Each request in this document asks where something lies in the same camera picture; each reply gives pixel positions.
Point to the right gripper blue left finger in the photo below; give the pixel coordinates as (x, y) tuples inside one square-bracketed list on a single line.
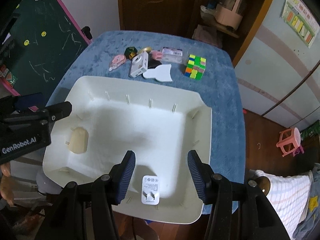
[(124, 174)]

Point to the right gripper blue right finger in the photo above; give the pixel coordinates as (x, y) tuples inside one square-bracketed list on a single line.
[(198, 174)]

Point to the pink correction tape dispenser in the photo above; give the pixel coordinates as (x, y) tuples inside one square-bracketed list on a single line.
[(117, 61)]

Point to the pink hair roller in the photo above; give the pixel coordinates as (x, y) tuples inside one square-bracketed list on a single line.
[(156, 55)]

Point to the person's left hand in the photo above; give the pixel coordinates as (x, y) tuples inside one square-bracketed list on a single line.
[(6, 184)]

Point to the white power adapter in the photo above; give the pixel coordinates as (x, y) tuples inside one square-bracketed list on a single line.
[(150, 190)]

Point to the white plastic tray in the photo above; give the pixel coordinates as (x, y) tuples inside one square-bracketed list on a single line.
[(161, 124)]

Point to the white checked pillow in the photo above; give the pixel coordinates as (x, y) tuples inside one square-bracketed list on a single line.
[(289, 197)]

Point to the pink plastic stool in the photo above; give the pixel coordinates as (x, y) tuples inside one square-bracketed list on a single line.
[(289, 141)]

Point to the colourful rubik's cube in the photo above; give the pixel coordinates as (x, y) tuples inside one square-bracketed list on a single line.
[(195, 67)]

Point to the black clamp knob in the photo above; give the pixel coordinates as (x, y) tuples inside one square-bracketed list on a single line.
[(87, 33)]

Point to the clear labelled plastic box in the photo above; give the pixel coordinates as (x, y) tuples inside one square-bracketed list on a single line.
[(172, 55)]

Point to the blue fuzzy table mat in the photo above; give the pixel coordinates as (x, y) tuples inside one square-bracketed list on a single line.
[(218, 89)]

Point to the gold round tin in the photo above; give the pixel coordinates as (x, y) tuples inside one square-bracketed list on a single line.
[(147, 49)]

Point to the folded pink towel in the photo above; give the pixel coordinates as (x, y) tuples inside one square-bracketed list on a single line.
[(207, 35)]

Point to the pink storage basket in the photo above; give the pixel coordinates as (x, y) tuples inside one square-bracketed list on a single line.
[(227, 13)]

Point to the wooden corner shelf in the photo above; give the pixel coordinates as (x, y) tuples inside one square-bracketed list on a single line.
[(234, 42)]

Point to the brown wooden door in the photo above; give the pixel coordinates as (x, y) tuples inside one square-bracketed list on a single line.
[(174, 17)]

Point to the green chalkboard pink frame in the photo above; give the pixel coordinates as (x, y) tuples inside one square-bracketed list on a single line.
[(43, 44)]

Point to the white toy camera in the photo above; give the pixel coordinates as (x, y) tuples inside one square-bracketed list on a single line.
[(139, 64)]

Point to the wall poster chart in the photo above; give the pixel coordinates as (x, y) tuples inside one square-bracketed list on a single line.
[(297, 15)]

